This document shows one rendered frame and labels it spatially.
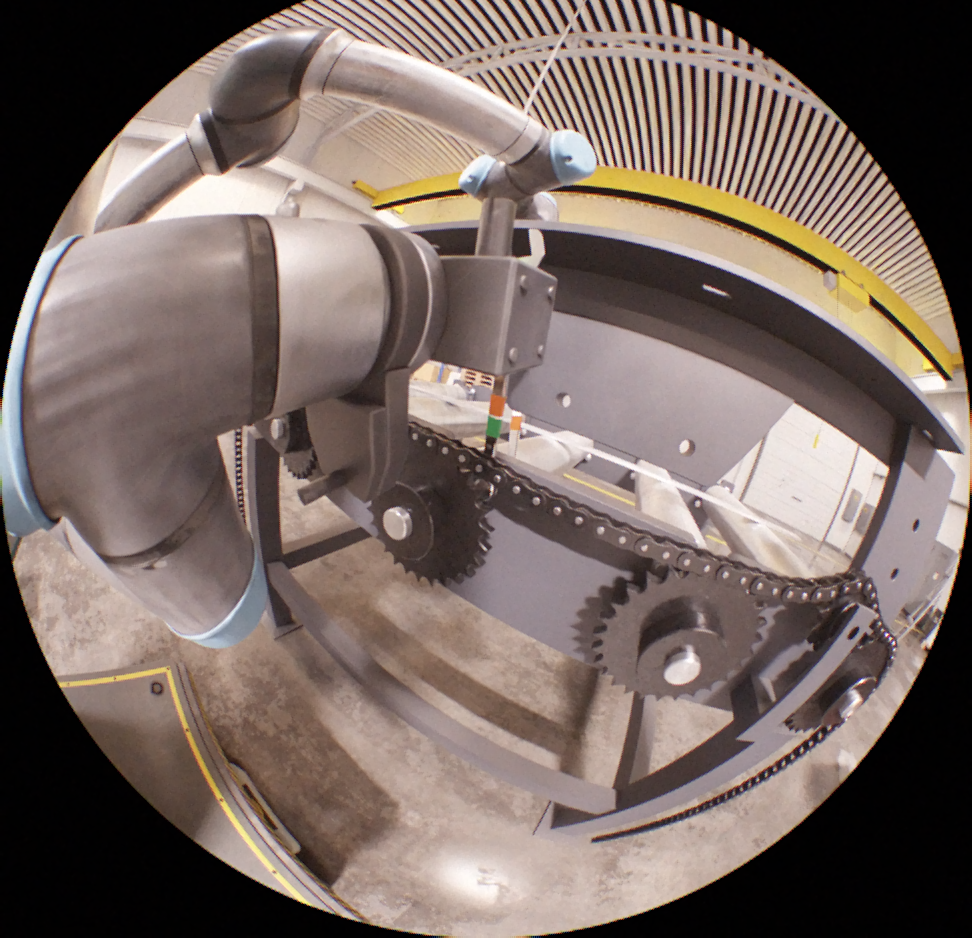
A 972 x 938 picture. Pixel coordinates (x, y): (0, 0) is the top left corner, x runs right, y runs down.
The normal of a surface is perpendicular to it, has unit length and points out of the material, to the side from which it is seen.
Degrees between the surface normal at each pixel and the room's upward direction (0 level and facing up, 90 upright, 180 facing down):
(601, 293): 90
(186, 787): 0
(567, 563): 90
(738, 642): 90
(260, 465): 90
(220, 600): 99
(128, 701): 0
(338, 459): 105
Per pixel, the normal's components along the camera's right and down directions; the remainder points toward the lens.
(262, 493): 0.84, 0.36
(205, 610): 0.76, 0.56
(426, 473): -0.47, 0.11
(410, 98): 0.02, 1.00
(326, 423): -0.52, 0.35
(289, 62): 0.15, 0.94
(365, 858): 0.27, -0.93
